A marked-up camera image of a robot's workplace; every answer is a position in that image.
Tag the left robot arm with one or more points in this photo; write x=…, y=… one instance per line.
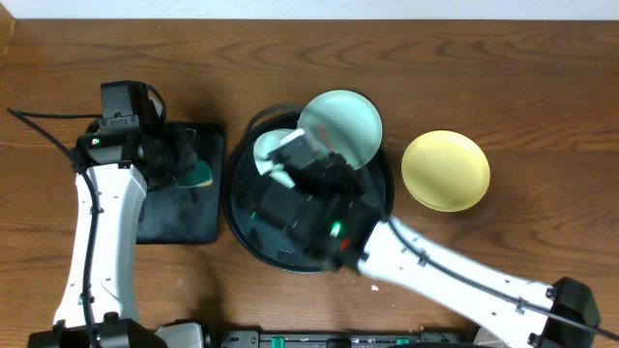
x=98, y=308

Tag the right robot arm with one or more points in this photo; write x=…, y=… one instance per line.
x=520, y=312

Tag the round black tray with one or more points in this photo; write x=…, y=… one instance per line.
x=264, y=241

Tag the yellow plate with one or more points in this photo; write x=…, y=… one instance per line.
x=445, y=171

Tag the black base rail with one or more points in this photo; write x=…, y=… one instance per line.
x=253, y=339

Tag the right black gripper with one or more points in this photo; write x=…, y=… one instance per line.
x=327, y=175

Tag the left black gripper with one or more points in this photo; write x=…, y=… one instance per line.
x=179, y=155

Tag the green yellow sponge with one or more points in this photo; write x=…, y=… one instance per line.
x=199, y=176

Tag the rectangular black tray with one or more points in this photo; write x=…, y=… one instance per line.
x=187, y=216

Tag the light green plate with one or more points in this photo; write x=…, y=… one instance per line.
x=346, y=123
x=263, y=146

